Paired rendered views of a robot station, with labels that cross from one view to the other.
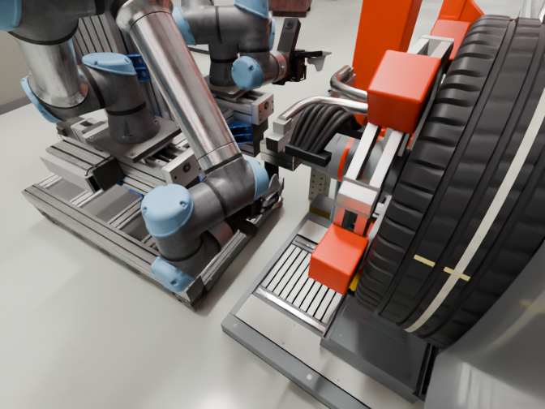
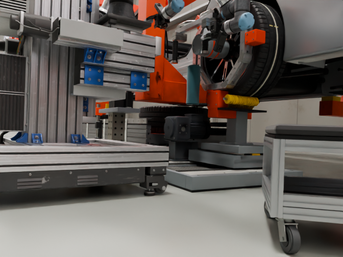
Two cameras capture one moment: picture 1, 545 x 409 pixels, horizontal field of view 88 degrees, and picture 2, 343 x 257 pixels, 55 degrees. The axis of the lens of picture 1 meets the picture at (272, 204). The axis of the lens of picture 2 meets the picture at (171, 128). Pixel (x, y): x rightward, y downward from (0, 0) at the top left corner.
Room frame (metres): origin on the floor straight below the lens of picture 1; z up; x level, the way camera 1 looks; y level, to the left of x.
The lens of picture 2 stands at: (-0.10, 1.76, 0.32)
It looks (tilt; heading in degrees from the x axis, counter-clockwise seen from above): 0 degrees down; 296
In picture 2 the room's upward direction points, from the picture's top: 2 degrees clockwise
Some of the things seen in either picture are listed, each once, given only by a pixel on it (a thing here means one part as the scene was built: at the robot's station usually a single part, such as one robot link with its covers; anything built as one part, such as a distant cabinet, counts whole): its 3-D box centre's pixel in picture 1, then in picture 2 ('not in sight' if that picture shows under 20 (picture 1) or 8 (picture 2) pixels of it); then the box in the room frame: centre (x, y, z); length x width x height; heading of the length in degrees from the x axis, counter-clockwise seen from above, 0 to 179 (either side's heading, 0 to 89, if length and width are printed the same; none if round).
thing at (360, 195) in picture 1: (387, 169); (219, 48); (0.57, -0.29, 0.85); 0.54 x 0.07 x 0.54; 146
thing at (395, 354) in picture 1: (395, 303); (236, 130); (0.47, -0.43, 0.32); 0.40 x 0.30 x 0.28; 146
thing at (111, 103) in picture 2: not in sight; (120, 100); (1.31, -0.26, 0.51); 0.20 x 0.14 x 0.13; 138
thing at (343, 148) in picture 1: (359, 160); (210, 46); (0.61, -0.23, 0.85); 0.21 x 0.14 x 0.14; 56
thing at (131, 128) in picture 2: not in sight; (101, 129); (2.18, -1.16, 0.28); 2.47 x 0.09 x 0.22; 146
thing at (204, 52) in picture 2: (272, 180); (205, 40); (0.56, 0.00, 0.83); 0.04 x 0.04 x 0.16
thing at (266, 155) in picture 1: (282, 151); (210, 23); (0.54, -0.02, 0.93); 0.09 x 0.05 x 0.05; 56
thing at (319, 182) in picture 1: (321, 172); (116, 140); (1.37, -0.30, 0.21); 0.10 x 0.10 x 0.42; 56
